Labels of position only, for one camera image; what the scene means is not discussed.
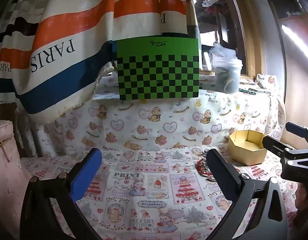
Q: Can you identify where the clear plastic jar white lid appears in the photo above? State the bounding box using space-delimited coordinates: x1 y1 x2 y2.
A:
212 56 243 93

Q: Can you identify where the white flat box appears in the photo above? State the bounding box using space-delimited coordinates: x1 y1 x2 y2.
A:
248 87 272 95

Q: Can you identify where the wooden window frame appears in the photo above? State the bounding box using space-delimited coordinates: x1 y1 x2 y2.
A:
189 0 266 80

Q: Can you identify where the yellow hexagonal box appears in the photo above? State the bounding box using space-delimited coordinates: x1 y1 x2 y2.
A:
227 129 268 166

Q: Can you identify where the fluorescent light tube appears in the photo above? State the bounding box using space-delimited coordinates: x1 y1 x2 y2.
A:
281 24 308 64

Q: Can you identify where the clear plastic bag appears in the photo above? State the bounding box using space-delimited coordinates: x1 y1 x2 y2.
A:
208 41 237 60

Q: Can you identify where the pink zippered bag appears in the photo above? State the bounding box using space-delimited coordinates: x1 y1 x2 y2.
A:
0 120 31 230

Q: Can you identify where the person's right hand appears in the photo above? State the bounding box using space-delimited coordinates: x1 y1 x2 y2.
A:
294 184 308 221

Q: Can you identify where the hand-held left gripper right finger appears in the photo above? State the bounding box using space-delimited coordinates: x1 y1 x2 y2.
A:
206 149 288 240

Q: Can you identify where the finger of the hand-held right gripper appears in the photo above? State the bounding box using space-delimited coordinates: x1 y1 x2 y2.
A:
285 122 308 144
262 135 308 161

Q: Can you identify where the bear print cloth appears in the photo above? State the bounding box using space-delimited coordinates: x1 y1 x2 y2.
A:
36 74 287 155

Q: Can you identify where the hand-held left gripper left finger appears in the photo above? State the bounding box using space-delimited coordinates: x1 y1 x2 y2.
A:
20 148 103 240

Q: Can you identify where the green black checkered board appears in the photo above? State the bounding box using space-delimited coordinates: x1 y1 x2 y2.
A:
116 35 200 101

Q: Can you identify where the patchwork print cloth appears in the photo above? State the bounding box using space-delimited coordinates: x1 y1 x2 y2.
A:
20 140 298 240

